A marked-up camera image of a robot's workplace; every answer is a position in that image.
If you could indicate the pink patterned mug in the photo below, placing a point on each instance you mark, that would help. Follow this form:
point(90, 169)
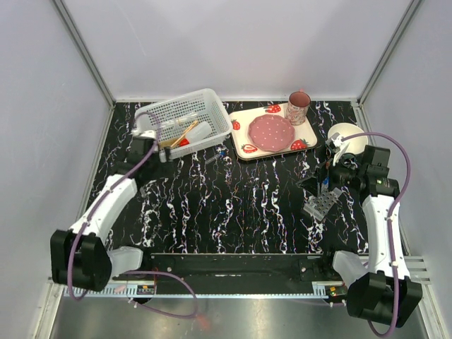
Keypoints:
point(297, 107)

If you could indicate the right controller box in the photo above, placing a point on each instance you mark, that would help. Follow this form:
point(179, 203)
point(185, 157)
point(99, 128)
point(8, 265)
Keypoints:
point(337, 292)

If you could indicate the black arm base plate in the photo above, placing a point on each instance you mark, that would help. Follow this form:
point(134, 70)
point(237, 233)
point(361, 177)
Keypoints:
point(238, 275)

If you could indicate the white paper bowl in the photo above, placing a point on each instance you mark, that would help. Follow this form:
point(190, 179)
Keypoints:
point(355, 145)

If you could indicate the pink dotted plate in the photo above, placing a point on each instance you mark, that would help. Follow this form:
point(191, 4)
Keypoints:
point(271, 133)

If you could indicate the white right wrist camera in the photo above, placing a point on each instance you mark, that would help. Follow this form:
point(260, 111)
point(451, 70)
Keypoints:
point(337, 146)

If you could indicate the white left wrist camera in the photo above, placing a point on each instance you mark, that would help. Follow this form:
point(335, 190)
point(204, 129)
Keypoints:
point(148, 134)

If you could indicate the controller box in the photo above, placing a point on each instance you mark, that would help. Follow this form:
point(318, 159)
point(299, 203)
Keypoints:
point(337, 292)
point(148, 289)

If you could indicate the clear plastic funnel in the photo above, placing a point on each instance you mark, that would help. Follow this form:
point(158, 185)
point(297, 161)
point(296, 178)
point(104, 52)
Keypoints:
point(177, 121)

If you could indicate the wooden test tube clamp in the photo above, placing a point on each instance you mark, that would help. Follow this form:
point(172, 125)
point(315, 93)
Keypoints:
point(177, 142)

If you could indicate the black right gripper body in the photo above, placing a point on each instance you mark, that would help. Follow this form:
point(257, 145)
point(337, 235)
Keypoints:
point(342, 176)

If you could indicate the white perforated plastic basket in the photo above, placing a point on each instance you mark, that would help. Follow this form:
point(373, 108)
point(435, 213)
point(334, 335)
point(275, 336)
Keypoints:
point(204, 104)

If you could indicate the left controller box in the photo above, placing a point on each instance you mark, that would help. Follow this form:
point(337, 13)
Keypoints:
point(148, 289)

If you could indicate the white squeeze bottle red cap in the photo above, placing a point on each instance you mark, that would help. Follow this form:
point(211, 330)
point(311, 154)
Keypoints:
point(198, 133)

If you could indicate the clear test tube rack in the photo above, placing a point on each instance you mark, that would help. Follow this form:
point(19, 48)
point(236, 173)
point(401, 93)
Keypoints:
point(324, 203)

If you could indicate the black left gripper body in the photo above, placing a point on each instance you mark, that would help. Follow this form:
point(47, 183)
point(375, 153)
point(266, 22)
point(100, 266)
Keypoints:
point(159, 170)

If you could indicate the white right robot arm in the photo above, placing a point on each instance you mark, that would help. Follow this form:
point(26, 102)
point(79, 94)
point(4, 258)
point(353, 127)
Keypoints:
point(380, 291)

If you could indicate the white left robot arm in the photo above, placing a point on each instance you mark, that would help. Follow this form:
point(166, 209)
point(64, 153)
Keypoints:
point(79, 255)

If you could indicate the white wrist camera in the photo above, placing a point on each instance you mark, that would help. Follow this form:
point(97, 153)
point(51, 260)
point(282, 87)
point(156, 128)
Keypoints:
point(148, 134)
point(337, 146)

